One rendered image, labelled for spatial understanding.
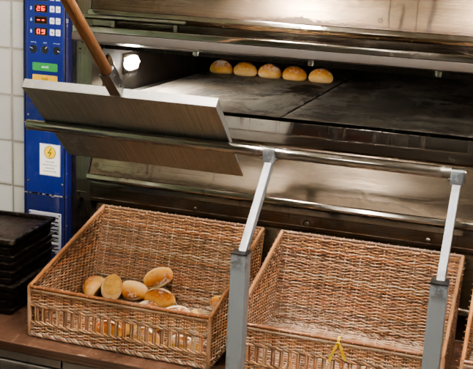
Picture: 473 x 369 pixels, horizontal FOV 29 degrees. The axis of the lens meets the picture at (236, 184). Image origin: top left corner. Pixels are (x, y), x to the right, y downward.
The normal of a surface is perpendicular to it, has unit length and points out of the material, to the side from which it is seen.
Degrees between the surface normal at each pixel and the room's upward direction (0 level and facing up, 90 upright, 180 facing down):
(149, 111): 139
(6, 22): 90
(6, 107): 90
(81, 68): 90
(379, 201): 70
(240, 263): 90
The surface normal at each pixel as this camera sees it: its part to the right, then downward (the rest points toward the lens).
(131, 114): -0.24, 0.87
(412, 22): -0.27, -0.13
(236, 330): -0.31, 0.22
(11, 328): 0.05, -0.97
